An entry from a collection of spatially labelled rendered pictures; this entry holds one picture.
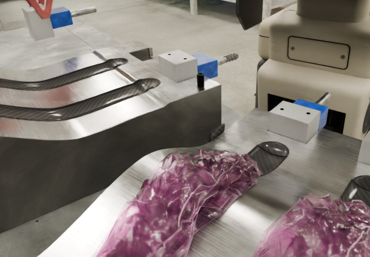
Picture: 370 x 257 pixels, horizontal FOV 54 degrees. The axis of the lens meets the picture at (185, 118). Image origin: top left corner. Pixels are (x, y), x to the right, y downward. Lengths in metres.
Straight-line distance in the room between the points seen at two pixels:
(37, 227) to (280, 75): 0.54
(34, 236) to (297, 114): 0.33
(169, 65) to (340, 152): 0.25
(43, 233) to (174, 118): 0.21
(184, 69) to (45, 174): 0.23
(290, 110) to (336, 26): 0.33
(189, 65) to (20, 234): 0.30
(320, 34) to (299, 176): 0.41
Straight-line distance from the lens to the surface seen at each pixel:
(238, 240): 0.27
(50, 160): 0.43
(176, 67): 0.50
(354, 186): 0.40
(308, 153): 0.43
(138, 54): 0.65
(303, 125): 0.44
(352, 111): 0.75
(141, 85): 0.52
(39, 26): 0.72
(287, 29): 0.77
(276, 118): 0.45
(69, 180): 0.45
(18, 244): 0.45
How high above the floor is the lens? 1.10
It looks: 30 degrees down
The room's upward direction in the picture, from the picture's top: 4 degrees counter-clockwise
